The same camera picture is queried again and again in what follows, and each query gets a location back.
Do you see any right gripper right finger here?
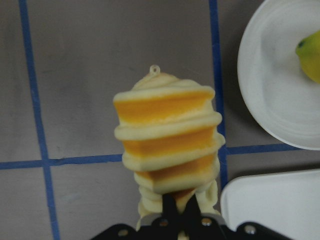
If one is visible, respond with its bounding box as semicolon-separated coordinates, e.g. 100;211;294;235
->
182;196;289;240

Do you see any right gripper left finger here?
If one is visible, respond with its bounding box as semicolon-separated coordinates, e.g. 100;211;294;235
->
92;194;179;240

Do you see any white plate under lemon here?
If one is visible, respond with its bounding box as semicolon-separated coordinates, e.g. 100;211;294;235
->
237;0;320;150

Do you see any white rectangular tray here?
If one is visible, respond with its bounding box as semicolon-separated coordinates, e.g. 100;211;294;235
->
220;169;320;240

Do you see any yellow lemon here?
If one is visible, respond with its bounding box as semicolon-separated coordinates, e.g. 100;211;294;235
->
295;30;320;84

